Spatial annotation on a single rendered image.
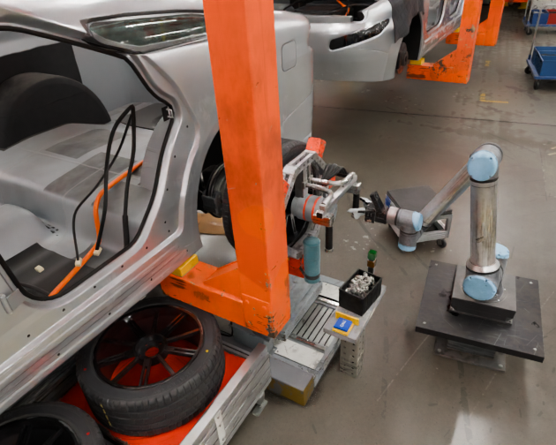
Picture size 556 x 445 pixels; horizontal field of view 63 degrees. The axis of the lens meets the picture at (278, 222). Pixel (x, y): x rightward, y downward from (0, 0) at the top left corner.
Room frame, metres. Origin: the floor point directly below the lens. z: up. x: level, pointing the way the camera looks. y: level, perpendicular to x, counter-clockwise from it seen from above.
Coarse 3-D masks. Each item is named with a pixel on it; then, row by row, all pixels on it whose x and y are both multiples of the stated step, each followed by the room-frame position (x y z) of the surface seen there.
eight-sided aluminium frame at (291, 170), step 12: (300, 156) 2.07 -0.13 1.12; (312, 156) 2.09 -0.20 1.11; (288, 168) 1.95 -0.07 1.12; (300, 168) 1.98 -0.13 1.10; (324, 168) 2.21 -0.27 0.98; (288, 180) 1.91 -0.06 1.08; (288, 192) 1.87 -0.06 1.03; (324, 192) 2.23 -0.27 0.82; (312, 228) 2.17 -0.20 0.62; (300, 240) 2.05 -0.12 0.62; (288, 252) 1.84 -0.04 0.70; (300, 252) 1.95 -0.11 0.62
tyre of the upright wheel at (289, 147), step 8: (288, 144) 2.10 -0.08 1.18; (296, 144) 2.13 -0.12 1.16; (304, 144) 2.20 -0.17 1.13; (288, 152) 2.05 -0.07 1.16; (296, 152) 2.12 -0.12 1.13; (288, 160) 2.05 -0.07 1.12; (312, 168) 2.27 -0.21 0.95; (224, 192) 1.95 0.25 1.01; (224, 200) 1.93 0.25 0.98; (224, 208) 1.91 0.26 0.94; (224, 216) 1.91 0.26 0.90; (224, 224) 1.91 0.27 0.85; (232, 232) 1.88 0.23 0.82; (304, 232) 2.17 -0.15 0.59; (232, 240) 1.91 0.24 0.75; (296, 240) 2.09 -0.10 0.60
